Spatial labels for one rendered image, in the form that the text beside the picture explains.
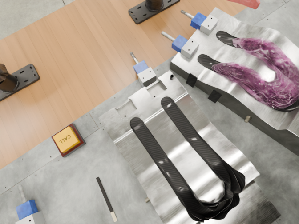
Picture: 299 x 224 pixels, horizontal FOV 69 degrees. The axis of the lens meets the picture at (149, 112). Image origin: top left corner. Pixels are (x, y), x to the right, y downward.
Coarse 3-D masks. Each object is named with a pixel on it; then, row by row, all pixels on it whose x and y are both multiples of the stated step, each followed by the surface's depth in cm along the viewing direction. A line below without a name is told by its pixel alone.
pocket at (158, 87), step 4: (160, 80) 66; (152, 84) 66; (156, 84) 68; (160, 84) 68; (148, 88) 66; (152, 88) 67; (156, 88) 67; (160, 88) 67; (164, 88) 67; (152, 92) 67; (156, 92) 67; (160, 92) 67; (152, 96) 67
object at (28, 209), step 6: (18, 186) 65; (24, 198) 64; (24, 204) 63; (30, 204) 63; (18, 210) 62; (24, 210) 62; (30, 210) 62; (36, 210) 64; (18, 216) 62; (24, 216) 62; (30, 216) 60; (36, 216) 62; (42, 216) 65; (18, 222) 60; (24, 222) 60; (30, 222) 60; (36, 222) 61; (42, 222) 63
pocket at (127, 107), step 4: (128, 100) 66; (124, 104) 65; (128, 104) 66; (132, 104) 66; (116, 108) 64; (120, 108) 66; (124, 108) 66; (128, 108) 66; (132, 108) 66; (136, 108) 66; (120, 112) 66; (124, 112) 66; (128, 112) 66; (124, 116) 66
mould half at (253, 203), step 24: (168, 72) 66; (144, 96) 64; (168, 96) 64; (120, 120) 63; (144, 120) 62; (168, 120) 62; (192, 120) 62; (120, 144) 61; (168, 144) 61; (216, 144) 58; (144, 168) 59; (192, 168) 56; (240, 168) 53; (168, 192) 54; (216, 192) 52; (168, 216) 51; (240, 216) 57; (264, 216) 57
